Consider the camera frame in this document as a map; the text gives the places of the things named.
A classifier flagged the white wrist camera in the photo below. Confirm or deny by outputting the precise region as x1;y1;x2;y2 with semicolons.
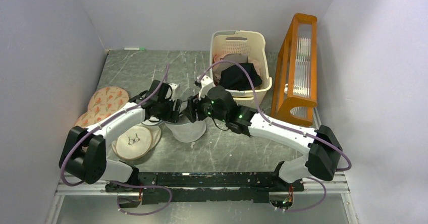
167;83;179;99
195;75;215;100

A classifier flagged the orange wooden rack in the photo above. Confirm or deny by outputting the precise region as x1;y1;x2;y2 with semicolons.
271;13;317;127

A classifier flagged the grey brown cloth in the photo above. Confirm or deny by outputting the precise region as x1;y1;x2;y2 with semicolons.
213;53;248;65

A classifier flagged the black bra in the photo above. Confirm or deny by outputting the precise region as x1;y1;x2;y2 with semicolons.
219;63;262;91

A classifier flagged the pink cloth in basket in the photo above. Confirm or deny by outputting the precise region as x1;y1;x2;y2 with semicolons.
212;53;262;83

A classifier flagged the cream plastic laundry basket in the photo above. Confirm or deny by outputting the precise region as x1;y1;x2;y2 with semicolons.
210;30;273;108

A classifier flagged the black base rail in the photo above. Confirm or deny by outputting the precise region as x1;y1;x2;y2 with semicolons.
105;172;304;205

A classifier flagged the beige round fabric pad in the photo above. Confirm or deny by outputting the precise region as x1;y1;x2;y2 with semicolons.
112;124;162;161

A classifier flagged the floral pink oven mitt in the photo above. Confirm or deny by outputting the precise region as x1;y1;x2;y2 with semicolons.
75;86;130;128

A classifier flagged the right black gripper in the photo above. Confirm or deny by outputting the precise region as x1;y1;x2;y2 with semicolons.
182;87;228;123

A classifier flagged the green white marker pen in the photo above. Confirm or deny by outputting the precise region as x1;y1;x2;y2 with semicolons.
124;47;146;51

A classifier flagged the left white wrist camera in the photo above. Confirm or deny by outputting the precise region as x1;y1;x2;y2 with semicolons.
167;83;179;99

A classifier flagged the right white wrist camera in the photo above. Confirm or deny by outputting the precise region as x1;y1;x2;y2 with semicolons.
195;75;215;100

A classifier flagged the white mesh laundry bag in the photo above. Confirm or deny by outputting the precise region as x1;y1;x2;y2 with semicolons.
142;114;206;143

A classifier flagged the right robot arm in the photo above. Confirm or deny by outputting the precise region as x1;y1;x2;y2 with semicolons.
182;86;342;191

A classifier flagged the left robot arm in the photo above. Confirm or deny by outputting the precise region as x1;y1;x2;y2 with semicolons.
59;80;180;192

